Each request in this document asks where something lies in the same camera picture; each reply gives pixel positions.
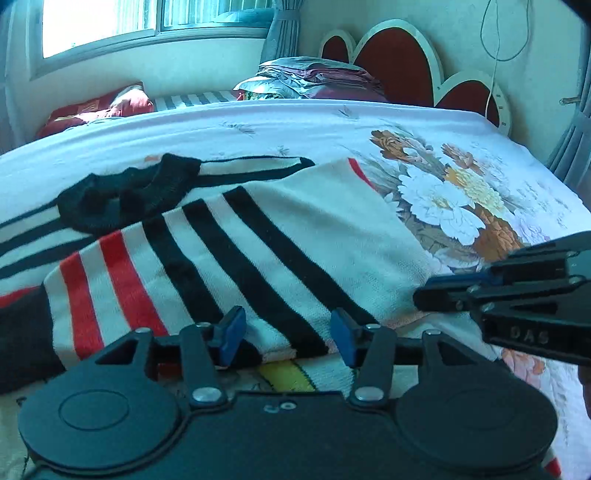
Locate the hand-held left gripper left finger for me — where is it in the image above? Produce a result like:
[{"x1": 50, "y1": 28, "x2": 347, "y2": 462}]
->
[{"x1": 95, "y1": 305, "x2": 247, "y2": 409}]

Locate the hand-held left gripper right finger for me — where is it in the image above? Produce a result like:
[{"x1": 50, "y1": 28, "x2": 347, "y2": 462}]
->
[{"x1": 331, "y1": 308, "x2": 483, "y2": 409}]

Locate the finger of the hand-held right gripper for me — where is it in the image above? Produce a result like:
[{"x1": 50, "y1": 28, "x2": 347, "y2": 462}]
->
[
  {"x1": 455, "y1": 231, "x2": 591, "y2": 284},
  {"x1": 413, "y1": 276, "x2": 574, "y2": 315}
]

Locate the striped knit sweater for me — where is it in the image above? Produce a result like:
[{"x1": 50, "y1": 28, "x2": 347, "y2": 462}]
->
[{"x1": 0, "y1": 154, "x2": 462, "y2": 395}]

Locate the floral bed sheet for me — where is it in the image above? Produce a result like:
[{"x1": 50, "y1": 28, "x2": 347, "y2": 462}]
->
[{"x1": 0, "y1": 99, "x2": 591, "y2": 480}]

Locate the folded maroon blanket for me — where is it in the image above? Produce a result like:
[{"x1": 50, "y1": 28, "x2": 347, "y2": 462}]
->
[{"x1": 277, "y1": 67, "x2": 389, "y2": 103}]

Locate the grey striped mattress cover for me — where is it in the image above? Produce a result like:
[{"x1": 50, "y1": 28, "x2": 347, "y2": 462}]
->
[{"x1": 154, "y1": 90, "x2": 241, "y2": 112}]

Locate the red heart-shaped headboard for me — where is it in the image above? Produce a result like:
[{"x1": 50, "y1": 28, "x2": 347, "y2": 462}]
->
[{"x1": 320, "y1": 18, "x2": 513, "y2": 136}]

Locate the stack of folded blankets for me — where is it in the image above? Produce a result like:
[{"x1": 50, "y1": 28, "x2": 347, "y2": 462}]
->
[{"x1": 233, "y1": 56, "x2": 365, "y2": 100}]

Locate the red pillow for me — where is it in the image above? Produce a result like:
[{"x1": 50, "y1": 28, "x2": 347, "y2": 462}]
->
[{"x1": 36, "y1": 82, "x2": 155, "y2": 139}]

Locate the grey-blue tied curtain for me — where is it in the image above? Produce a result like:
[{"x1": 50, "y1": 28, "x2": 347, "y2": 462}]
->
[{"x1": 265, "y1": 0, "x2": 308, "y2": 63}]

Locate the sheer curtain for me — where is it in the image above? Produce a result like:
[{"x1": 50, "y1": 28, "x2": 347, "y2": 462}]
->
[{"x1": 0, "y1": 9, "x2": 27, "y2": 152}]

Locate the window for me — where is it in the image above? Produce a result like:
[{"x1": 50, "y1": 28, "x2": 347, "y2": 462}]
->
[{"x1": 28, "y1": 0, "x2": 278, "y2": 80}]

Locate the white charging cable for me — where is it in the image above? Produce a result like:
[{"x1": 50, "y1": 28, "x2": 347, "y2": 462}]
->
[{"x1": 480, "y1": 0, "x2": 532, "y2": 131}]

